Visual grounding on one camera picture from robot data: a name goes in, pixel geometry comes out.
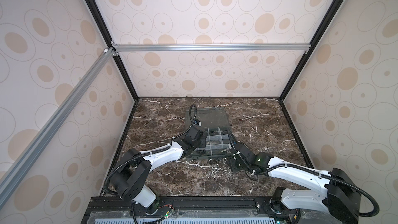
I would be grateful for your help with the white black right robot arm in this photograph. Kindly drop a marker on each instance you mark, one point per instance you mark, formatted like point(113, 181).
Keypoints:
point(326, 191)

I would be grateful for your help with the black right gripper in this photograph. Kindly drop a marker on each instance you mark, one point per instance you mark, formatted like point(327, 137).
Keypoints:
point(231, 164)

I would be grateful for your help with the horizontal aluminium frame bar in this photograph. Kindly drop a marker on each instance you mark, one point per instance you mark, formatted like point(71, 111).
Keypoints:
point(212, 47)

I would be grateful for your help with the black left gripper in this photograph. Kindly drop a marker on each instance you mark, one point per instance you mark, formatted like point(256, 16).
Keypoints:
point(202, 141)

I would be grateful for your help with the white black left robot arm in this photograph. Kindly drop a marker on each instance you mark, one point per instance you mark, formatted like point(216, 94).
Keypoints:
point(127, 180)

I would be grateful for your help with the black right corner post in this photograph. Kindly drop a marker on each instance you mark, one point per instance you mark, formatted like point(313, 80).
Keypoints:
point(324, 24)

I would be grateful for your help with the diagonal aluminium frame bar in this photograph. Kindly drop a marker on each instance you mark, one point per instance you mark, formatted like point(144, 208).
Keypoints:
point(30, 155)

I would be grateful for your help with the black left corner post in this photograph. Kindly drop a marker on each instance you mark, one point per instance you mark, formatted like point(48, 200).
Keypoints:
point(103, 29)

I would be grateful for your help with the clear plastic organizer box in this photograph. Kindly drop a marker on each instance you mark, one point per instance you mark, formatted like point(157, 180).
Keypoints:
point(216, 144)

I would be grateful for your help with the black corner post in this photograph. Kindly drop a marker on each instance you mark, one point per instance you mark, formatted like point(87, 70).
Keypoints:
point(324, 24)
point(103, 29)

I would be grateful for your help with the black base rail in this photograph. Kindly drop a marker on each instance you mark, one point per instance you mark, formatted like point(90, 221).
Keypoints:
point(201, 210)

